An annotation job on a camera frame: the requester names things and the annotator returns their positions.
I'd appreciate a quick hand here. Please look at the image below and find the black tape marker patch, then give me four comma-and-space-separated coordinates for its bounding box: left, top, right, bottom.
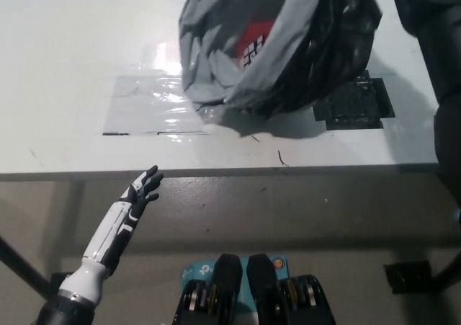
312, 68, 395, 131

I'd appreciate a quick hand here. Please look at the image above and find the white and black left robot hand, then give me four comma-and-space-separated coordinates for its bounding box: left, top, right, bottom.
57, 164, 165, 303

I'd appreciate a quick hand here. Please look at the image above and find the grey and black plastic bag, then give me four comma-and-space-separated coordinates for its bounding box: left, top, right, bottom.
179, 0, 383, 116

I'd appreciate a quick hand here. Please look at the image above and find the clear plastic tape sheet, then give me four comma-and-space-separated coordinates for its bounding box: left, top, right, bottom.
102, 74, 214, 137

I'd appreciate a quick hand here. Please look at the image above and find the black table leg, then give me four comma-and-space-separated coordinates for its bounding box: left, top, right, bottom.
0, 234, 50, 300

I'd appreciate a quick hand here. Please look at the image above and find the rubik's cube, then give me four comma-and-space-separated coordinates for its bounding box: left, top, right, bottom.
236, 19, 277, 69

